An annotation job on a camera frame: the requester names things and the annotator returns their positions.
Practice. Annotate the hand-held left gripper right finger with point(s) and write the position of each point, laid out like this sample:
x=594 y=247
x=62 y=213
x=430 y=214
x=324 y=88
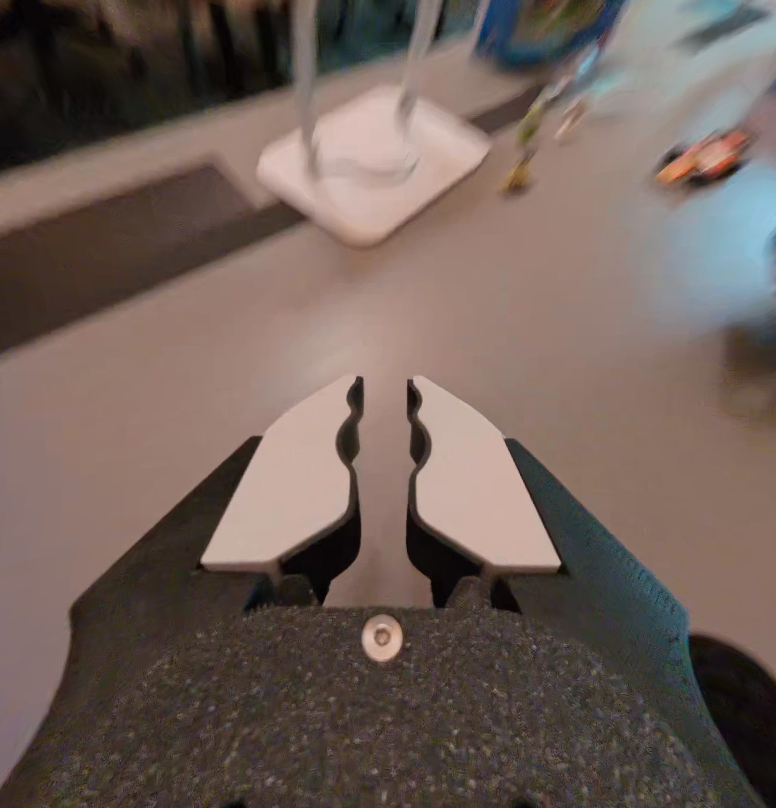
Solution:
x=483 y=499

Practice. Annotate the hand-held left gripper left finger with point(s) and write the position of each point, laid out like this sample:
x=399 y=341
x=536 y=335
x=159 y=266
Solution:
x=281 y=499

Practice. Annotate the small yellow lego piece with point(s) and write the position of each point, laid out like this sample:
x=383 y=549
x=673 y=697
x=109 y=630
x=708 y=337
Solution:
x=520 y=171

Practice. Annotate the white booklet stand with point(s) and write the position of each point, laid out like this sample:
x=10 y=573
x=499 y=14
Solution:
x=375 y=177

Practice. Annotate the orange lego race car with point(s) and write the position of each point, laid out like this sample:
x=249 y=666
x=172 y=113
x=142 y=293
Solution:
x=706 y=158

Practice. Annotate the green lego minifigure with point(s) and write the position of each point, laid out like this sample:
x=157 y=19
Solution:
x=531 y=116

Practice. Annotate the small tan lego piece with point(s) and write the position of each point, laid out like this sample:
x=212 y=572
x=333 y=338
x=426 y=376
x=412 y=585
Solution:
x=571 y=116

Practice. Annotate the blue lego set box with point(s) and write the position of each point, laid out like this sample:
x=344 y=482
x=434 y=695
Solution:
x=546 y=28

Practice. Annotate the clear plastic bag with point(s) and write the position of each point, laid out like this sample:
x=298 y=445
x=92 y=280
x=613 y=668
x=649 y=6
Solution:
x=691 y=51

